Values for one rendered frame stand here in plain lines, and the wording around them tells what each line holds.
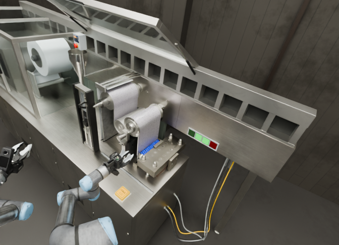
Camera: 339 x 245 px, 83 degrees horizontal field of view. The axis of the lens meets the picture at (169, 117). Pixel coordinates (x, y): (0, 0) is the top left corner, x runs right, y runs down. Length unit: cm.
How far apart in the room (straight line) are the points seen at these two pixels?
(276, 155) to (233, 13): 170
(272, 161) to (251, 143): 16
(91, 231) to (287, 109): 106
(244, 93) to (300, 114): 29
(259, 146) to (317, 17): 155
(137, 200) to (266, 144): 88
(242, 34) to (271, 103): 147
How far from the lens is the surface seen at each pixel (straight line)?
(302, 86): 260
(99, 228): 91
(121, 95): 140
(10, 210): 113
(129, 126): 128
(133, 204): 136
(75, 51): 182
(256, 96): 115
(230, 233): 247
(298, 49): 249
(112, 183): 145
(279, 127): 128
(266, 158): 132
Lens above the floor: 208
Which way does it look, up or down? 35 degrees down
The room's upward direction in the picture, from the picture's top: 10 degrees clockwise
